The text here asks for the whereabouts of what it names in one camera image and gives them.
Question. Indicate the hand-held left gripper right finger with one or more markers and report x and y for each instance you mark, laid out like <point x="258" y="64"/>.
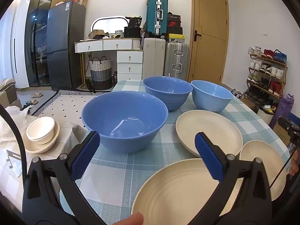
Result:
<point x="208" y="154"/>

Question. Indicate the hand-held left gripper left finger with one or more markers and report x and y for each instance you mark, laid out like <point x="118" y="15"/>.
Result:
<point x="85" y="154"/>

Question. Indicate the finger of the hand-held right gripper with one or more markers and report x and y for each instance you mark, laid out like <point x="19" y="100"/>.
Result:
<point x="284" y="123"/>
<point x="294" y="117"/>

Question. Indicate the medium cream plate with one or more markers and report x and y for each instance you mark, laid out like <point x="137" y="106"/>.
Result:
<point x="211" y="126"/>

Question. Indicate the small cream plate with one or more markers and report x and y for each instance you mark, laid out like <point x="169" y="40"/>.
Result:
<point x="257" y="152"/>

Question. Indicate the large cream plate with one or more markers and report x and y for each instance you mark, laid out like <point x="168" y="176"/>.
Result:
<point x="178" y="192"/>

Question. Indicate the large blue bowl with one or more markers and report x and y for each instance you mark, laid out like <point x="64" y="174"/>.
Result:
<point x="124" y="119"/>

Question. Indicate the small light blue bowl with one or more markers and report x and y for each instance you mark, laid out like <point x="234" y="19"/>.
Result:
<point x="211" y="96"/>

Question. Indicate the medium blue bowl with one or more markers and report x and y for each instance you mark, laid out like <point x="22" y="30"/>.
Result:
<point x="166" y="91"/>

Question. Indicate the person's right hand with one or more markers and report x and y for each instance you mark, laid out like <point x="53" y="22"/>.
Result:
<point x="295" y="163"/>

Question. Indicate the person's left hand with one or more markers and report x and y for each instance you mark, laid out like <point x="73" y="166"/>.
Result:
<point x="132" y="219"/>

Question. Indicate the printed cardboard box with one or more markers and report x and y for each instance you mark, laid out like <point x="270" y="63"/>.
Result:
<point x="281" y="133"/>

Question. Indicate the purple bag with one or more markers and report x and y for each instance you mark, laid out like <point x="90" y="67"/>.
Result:
<point x="284" y="105"/>

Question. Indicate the white bin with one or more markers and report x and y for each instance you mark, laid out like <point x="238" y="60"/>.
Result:
<point x="266" y="116"/>

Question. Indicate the white paper bowl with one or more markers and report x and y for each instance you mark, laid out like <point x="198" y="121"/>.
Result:
<point x="39" y="127"/>
<point x="56" y="131"/>

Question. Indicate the group of loose sneakers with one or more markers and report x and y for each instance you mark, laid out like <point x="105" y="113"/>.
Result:
<point x="238" y="94"/>

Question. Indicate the patterned rug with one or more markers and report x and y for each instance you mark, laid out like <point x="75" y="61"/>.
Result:
<point x="70" y="100"/>

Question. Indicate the shoe rack with shoes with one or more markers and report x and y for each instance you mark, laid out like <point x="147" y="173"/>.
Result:
<point x="264" y="68"/>

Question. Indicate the metal stand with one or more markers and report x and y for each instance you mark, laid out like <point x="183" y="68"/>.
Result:
<point x="14" y="164"/>

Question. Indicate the beige slipper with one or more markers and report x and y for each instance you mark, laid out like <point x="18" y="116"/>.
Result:
<point x="37" y="95"/>
<point x="33" y="102"/>

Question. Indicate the white plastic bag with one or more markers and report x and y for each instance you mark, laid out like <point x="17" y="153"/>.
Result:
<point x="16" y="113"/>

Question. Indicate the dark bottle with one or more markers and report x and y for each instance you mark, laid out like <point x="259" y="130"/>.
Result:
<point x="115" y="78"/>

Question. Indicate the woven laundry basket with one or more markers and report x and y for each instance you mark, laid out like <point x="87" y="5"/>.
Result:
<point x="100" y="72"/>

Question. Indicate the white drawer unit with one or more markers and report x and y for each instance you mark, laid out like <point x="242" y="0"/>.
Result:
<point x="130" y="65"/>

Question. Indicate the silver suitcase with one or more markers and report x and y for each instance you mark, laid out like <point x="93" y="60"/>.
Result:
<point x="175" y="58"/>

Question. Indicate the dark grey refrigerator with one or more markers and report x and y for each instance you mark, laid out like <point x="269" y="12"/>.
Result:
<point x="65" y="46"/>

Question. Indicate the white dressing table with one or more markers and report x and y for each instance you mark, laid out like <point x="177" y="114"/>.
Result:
<point x="105" y="45"/>

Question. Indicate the white suitcase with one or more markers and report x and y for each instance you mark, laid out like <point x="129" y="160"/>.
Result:
<point x="154" y="56"/>

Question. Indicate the wooden door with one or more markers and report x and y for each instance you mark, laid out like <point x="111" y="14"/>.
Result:
<point x="208" y="35"/>

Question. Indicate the small cardboard box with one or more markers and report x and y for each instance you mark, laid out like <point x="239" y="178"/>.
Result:
<point x="96" y="34"/>

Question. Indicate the yellow shoe box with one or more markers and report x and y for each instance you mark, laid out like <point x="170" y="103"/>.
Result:
<point x="175" y="38"/>

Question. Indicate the black glass cabinet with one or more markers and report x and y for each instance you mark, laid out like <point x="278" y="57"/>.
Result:
<point x="37" y="39"/>

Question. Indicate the white cabinet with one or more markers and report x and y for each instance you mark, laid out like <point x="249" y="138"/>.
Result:
<point x="22" y="42"/>

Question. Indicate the black shoe box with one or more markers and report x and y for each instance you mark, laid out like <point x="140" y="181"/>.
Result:
<point x="174" y="17"/>
<point x="174" y="30"/>

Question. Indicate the white curtain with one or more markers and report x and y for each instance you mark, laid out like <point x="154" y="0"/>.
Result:
<point x="5" y="51"/>

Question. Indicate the black case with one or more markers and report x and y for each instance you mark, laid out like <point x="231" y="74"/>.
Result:
<point x="132" y="32"/>

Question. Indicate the oval mirror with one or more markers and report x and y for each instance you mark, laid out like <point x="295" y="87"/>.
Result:
<point x="107" y="24"/>

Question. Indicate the red logo shoe box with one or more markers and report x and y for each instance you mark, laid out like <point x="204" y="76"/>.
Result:
<point x="174" y="23"/>

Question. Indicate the teal suitcase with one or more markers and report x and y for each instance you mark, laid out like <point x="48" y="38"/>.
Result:
<point x="155" y="16"/>

